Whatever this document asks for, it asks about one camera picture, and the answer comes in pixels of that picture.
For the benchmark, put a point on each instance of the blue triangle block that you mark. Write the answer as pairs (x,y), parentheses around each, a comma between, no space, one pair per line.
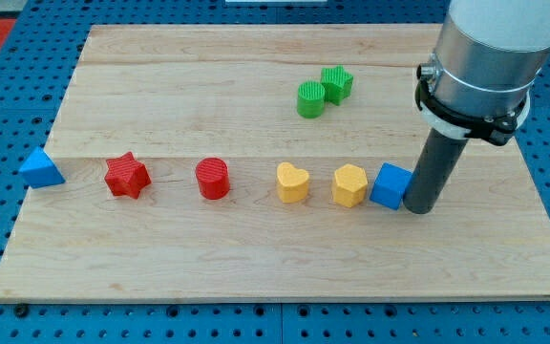
(38,170)

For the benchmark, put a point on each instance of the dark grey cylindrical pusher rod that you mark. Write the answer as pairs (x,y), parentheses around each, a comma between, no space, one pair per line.
(437,160)

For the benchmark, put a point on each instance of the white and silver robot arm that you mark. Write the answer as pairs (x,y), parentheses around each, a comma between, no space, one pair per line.
(476,84)

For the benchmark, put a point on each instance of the yellow hexagon block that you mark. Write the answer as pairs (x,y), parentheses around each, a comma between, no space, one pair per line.
(349,185)

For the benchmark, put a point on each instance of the blue cube block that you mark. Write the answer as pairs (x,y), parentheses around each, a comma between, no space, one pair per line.
(390,185)

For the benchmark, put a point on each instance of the green cylinder block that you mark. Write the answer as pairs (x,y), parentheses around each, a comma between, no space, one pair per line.
(311,99)

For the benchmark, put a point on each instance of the red cylinder block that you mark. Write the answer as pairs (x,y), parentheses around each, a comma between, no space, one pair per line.
(213,179)

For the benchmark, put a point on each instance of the red star block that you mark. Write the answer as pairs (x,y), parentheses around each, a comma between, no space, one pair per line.
(126,176)

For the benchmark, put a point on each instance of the light wooden board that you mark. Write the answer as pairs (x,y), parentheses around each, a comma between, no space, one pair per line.
(174,95)

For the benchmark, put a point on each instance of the green star block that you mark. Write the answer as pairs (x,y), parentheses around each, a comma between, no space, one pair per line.
(337,83)

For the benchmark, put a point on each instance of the yellow heart block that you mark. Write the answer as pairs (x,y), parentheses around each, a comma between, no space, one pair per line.
(292,183)

